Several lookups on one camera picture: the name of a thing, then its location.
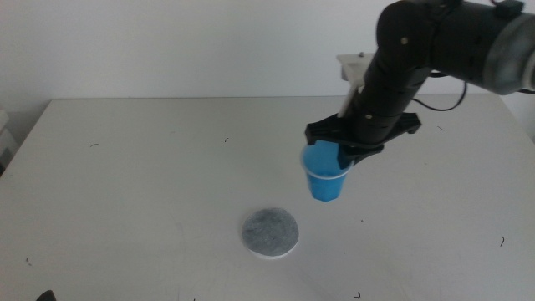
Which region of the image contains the blue plastic cup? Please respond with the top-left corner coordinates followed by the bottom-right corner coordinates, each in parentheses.
top-left (300, 140), bottom-right (355, 204)

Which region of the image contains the black cable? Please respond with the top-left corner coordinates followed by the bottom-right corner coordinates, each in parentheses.
top-left (411, 71), bottom-right (468, 113)

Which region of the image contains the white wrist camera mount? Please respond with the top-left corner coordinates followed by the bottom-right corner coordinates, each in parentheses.
top-left (336, 52), bottom-right (376, 119)

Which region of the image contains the grey round cup mat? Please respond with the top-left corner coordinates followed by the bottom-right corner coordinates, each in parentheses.
top-left (241, 207), bottom-right (300, 260)

